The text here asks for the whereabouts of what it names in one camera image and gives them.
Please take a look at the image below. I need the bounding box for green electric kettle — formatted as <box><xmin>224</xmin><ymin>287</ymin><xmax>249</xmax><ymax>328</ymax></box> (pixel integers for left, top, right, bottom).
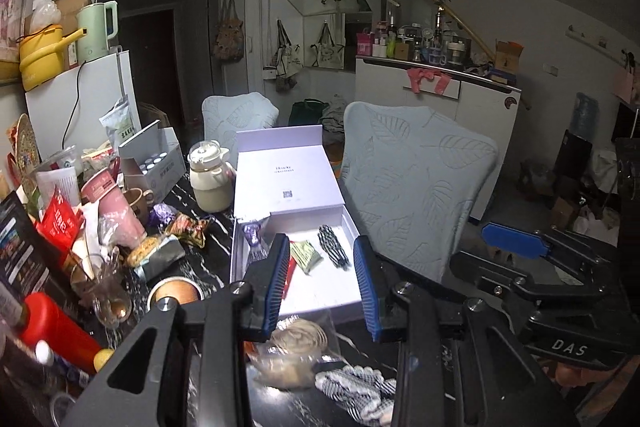
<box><xmin>75</xmin><ymin>2</ymin><xmax>120</xmax><ymax>65</ymax></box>

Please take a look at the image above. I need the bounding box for brown cardboard box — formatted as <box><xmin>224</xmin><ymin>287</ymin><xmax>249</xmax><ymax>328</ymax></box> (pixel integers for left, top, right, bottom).
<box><xmin>32</xmin><ymin>0</ymin><xmax>96</xmax><ymax>72</ymax></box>

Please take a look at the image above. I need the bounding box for pile of clothes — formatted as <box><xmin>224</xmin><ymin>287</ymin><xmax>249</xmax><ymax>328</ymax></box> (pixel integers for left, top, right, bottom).
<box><xmin>320</xmin><ymin>99</ymin><xmax>351</xmax><ymax>135</ymax></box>

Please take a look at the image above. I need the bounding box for person's right hand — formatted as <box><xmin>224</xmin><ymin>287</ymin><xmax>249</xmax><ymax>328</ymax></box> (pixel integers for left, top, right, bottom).
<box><xmin>547</xmin><ymin>364</ymin><xmax>608</xmax><ymax>390</ymax></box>

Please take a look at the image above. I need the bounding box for black-white striped packet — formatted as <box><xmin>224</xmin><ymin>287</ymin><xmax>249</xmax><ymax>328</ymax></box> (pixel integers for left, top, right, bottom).
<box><xmin>317</xmin><ymin>224</ymin><xmax>351</xmax><ymax>269</ymax></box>
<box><xmin>314</xmin><ymin>366</ymin><xmax>398</xmax><ymax>426</ymax></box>

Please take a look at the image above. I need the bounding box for open cardboard box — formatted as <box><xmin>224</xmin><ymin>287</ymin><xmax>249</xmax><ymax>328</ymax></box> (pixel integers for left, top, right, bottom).
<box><xmin>492</xmin><ymin>39</ymin><xmax>525</xmax><ymax>75</ymax></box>

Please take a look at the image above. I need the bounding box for glass cup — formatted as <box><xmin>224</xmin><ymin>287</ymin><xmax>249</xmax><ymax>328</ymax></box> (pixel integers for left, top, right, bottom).
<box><xmin>70</xmin><ymin>247</ymin><xmax>133</xmax><ymax>328</ymax></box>

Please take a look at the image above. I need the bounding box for red foil snack bag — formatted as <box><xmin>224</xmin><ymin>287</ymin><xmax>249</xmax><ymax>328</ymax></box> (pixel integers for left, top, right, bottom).
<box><xmin>37</xmin><ymin>187</ymin><xmax>83</xmax><ymax>253</ymax></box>

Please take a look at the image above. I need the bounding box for stainless steel bowl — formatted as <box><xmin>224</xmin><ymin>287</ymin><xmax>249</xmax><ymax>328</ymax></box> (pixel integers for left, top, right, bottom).
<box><xmin>148</xmin><ymin>277</ymin><xmax>203</xmax><ymax>313</ymax></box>

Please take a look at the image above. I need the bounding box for green bag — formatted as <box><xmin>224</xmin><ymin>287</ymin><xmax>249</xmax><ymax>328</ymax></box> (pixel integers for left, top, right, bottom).
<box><xmin>288</xmin><ymin>99</ymin><xmax>331</xmax><ymax>128</ymax></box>

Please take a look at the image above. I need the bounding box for white cardboard bottle box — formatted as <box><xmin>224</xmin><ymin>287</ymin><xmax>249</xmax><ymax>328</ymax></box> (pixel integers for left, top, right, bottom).
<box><xmin>118</xmin><ymin>120</ymin><xmax>187</xmax><ymax>205</ymax></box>

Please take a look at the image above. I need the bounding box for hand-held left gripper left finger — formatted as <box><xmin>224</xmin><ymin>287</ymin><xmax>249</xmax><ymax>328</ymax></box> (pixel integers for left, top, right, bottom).
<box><xmin>62</xmin><ymin>233</ymin><xmax>292</xmax><ymax>427</ymax></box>

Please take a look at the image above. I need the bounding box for yellow pot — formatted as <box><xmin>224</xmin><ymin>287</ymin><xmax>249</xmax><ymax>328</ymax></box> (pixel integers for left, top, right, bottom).
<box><xmin>17</xmin><ymin>24</ymin><xmax>88</xmax><ymax>92</ymax></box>

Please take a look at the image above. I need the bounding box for green white pouch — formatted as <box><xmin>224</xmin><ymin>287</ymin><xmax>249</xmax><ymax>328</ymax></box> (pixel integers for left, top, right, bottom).
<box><xmin>98</xmin><ymin>96</ymin><xmax>132</xmax><ymax>145</ymax></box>

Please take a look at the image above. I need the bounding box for crumpled clear plastic bag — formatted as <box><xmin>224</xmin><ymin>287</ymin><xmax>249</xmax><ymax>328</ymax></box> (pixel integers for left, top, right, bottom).
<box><xmin>30</xmin><ymin>0</ymin><xmax>63</xmax><ymax>35</ymax></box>

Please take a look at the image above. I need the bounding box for cream insulated jug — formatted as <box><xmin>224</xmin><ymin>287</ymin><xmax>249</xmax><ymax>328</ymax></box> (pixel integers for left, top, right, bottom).
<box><xmin>187</xmin><ymin>140</ymin><xmax>237</xmax><ymax>212</ymax></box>

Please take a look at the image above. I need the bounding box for pale green packet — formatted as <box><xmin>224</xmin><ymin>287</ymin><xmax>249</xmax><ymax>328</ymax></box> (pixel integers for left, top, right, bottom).
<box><xmin>291</xmin><ymin>239</ymin><xmax>324</xmax><ymax>275</ymax></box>

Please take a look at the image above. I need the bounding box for purple candy wrapper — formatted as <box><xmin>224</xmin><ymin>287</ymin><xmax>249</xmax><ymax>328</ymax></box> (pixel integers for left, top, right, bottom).
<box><xmin>150</xmin><ymin>203</ymin><xmax>178</xmax><ymax>230</ymax></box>

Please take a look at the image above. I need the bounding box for white fridge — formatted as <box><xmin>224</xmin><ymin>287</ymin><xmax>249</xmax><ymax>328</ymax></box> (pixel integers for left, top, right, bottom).
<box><xmin>25</xmin><ymin>49</ymin><xmax>143</xmax><ymax>152</ymax></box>

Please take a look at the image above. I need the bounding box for light blue covered chair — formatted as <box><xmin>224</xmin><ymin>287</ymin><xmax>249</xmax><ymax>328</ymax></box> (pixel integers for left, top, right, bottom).
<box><xmin>340</xmin><ymin>101</ymin><xmax>500</xmax><ymax>285</ymax></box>
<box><xmin>201</xmin><ymin>92</ymin><xmax>280</xmax><ymax>152</ymax></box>

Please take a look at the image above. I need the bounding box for white printed tote bag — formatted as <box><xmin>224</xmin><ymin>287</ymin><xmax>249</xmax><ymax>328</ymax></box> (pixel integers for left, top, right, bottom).
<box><xmin>307</xmin><ymin>21</ymin><xmax>347</xmax><ymax>70</ymax></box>
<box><xmin>272</xmin><ymin>19</ymin><xmax>305</xmax><ymax>80</ymax></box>

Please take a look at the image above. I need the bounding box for black kettle cable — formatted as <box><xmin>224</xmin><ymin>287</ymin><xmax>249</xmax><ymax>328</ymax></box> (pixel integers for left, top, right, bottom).
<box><xmin>61</xmin><ymin>62</ymin><xmax>86</xmax><ymax>148</ymax></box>

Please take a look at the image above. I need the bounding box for woven round plate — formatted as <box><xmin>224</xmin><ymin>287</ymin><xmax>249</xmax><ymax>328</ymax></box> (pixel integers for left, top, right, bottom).
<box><xmin>12</xmin><ymin>113</ymin><xmax>48</xmax><ymax>188</ymax></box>

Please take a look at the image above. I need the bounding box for framed picture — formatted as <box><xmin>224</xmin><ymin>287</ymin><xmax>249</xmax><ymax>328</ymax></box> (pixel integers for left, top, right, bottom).
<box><xmin>0</xmin><ymin>0</ymin><xmax>31</xmax><ymax>85</ymax></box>

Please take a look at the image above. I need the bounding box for cluster of bottles and jars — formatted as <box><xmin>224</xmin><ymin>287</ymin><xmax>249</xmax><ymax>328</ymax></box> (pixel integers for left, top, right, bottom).
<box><xmin>356</xmin><ymin>19</ymin><xmax>473</xmax><ymax>68</ymax></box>

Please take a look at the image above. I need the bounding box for black product box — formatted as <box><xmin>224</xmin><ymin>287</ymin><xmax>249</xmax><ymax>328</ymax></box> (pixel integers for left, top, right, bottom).
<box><xmin>0</xmin><ymin>192</ymin><xmax>66</xmax><ymax>303</ymax></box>

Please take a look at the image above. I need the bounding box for grey green packet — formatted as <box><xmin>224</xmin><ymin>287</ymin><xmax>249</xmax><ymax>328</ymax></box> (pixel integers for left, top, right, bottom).
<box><xmin>127</xmin><ymin>234</ymin><xmax>186</xmax><ymax>280</ymax></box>

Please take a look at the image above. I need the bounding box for lavender gift box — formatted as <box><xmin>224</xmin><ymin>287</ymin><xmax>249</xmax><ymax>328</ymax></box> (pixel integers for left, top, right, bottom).
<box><xmin>229</xmin><ymin>125</ymin><xmax>363</xmax><ymax>323</ymax></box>

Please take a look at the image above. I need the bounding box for blue water jug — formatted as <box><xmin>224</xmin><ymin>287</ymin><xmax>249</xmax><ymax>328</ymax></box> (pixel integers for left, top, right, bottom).
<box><xmin>572</xmin><ymin>92</ymin><xmax>600</xmax><ymax>148</ymax></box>

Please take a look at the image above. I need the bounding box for dark wooden door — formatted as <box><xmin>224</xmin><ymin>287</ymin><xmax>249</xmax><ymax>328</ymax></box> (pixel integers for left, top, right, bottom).
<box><xmin>117</xmin><ymin>9</ymin><xmax>183</xmax><ymax>122</ymax></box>

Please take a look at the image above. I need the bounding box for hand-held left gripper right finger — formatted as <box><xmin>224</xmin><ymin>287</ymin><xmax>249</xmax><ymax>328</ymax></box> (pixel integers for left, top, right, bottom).
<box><xmin>352</xmin><ymin>236</ymin><xmax>581</xmax><ymax>427</ymax></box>

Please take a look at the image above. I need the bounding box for wall hook rail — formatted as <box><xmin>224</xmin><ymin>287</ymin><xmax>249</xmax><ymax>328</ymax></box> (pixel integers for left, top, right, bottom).
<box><xmin>565</xmin><ymin>24</ymin><xmax>640</xmax><ymax>68</ymax></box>

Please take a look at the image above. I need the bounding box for pink cloth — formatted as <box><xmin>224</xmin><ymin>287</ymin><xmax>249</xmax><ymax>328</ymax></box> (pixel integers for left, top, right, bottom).
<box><xmin>406</xmin><ymin>67</ymin><xmax>453</xmax><ymax>96</ymax></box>

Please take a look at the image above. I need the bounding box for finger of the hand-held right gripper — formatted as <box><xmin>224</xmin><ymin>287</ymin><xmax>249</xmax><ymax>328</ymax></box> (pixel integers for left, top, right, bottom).
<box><xmin>449</xmin><ymin>251</ymin><xmax>606</xmax><ymax>314</ymax></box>
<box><xmin>481</xmin><ymin>221</ymin><xmax>619</xmax><ymax>278</ymax></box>

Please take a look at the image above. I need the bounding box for pink paper bag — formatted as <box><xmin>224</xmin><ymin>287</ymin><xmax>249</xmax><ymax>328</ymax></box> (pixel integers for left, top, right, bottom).
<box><xmin>614</xmin><ymin>67</ymin><xmax>640</xmax><ymax>105</ymax></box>

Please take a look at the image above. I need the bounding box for gold red snack packet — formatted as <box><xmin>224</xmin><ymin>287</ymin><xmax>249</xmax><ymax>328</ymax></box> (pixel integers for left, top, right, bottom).
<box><xmin>165</xmin><ymin>213</ymin><xmax>213</xmax><ymax>249</ymax></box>

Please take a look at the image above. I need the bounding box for small cardboard box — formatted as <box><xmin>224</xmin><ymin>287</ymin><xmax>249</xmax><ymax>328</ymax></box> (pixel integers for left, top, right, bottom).
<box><xmin>550</xmin><ymin>197</ymin><xmax>581</xmax><ymax>230</ymax></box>

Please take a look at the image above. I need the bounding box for black cabinet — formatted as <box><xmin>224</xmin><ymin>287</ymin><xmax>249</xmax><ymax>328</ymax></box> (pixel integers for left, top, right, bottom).
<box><xmin>611</xmin><ymin>102</ymin><xmax>640</xmax><ymax>142</ymax></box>

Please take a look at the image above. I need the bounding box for brown tote bag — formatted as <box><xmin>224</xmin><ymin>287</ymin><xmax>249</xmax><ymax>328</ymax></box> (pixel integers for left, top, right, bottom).
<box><xmin>211</xmin><ymin>0</ymin><xmax>246</xmax><ymax>62</ymax></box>

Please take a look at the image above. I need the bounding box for clear plastic bag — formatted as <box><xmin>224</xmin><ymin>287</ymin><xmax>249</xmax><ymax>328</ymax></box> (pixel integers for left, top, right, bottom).
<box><xmin>30</xmin><ymin>0</ymin><xmax>63</xmax><ymax>35</ymax></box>
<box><xmin>247</xmin><ymin>314</ymin><xmax>343</xmax><ymax>388</ymax></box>

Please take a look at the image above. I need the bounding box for purple silver foil packet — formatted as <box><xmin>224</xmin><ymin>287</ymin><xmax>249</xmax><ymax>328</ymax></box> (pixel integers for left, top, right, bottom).
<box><xmin>240</xmin><ymin>217</ymin><xmax>271</xmax><ymax>265</ymax></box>

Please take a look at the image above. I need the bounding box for brown mug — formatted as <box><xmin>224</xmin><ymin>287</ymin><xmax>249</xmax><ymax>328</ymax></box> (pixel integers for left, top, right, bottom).
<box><xmin>122</xmin><ymin>188</ymin><xmax>156</xmax><ymax>228</ymax></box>

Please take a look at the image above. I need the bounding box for white plastic cup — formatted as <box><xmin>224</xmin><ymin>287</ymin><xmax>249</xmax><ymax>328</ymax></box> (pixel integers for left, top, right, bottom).
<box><xmin>35</xmin><ymin>146</ymin><xmax>83</xmax><ymax>208</ymax></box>

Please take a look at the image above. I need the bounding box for white tube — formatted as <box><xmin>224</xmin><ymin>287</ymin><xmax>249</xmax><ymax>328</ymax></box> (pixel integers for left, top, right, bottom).
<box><xmin>35</xmin><ymin>339</ymin><xmax>91</xmax><ymax>388</ymax></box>

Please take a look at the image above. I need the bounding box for red plastic bottle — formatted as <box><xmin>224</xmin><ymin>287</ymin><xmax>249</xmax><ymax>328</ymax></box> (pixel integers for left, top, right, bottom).
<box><xmin>20</xmin><ymin>292</ymin><xmax>103</xmax><ymax>375</ymax></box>

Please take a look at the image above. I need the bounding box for white cabinet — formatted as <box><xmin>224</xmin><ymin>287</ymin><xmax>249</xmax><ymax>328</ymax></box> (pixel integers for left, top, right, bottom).
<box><xmin>355</xmin><ymin>56</ymin><xmax>522</xmax><ymax>223</ymax></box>

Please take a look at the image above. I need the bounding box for pink tumbler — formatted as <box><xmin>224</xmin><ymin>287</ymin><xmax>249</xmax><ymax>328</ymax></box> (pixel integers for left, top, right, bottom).
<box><xmin>80</xmin><ymin>169</ymin><xmax>148</xmax><ymax>250</ymax></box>

